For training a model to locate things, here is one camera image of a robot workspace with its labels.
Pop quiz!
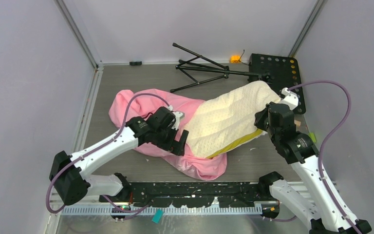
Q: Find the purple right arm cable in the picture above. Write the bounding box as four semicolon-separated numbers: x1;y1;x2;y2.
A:
287;80;363;234

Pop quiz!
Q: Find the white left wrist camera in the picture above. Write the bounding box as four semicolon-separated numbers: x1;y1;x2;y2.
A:
167;105;185;130

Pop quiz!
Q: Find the green small block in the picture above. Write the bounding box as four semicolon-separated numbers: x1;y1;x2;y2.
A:
308;132;317;143

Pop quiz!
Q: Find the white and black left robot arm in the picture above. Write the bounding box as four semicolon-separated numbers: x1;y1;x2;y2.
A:
49;107;188;206

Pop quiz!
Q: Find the black perforated music stand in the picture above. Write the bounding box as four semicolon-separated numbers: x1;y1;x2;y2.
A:
169;42;306;114

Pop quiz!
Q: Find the pink pillowcase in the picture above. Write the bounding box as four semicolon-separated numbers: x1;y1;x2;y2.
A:
109;89;227;181

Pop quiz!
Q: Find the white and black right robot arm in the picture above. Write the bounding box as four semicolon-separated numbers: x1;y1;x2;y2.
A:
255;102;372;234

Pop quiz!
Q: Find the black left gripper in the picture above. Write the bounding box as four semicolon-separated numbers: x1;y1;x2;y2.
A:
152;124;188;156

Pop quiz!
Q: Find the orange yellow small device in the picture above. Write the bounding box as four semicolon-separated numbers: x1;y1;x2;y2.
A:
229;55;241;63

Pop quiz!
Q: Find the teal tape piece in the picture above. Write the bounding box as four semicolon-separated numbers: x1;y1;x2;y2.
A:
151;209;164;224

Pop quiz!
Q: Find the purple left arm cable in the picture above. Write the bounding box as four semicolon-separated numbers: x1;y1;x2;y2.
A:
46;93;173;215

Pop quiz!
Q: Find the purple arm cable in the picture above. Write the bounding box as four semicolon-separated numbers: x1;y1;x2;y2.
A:
46;93;173;215
287;80;363;234

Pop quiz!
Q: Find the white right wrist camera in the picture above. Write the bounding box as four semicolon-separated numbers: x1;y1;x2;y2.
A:
279;88;299;111

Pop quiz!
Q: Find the cream textured pillow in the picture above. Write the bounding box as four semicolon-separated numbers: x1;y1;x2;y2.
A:
184;81;281;158

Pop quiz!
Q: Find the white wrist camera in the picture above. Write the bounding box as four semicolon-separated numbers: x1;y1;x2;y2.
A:
279;88;299;111
167;105;185;130

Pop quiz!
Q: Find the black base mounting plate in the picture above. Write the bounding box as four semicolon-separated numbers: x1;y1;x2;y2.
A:
98;181;291;209

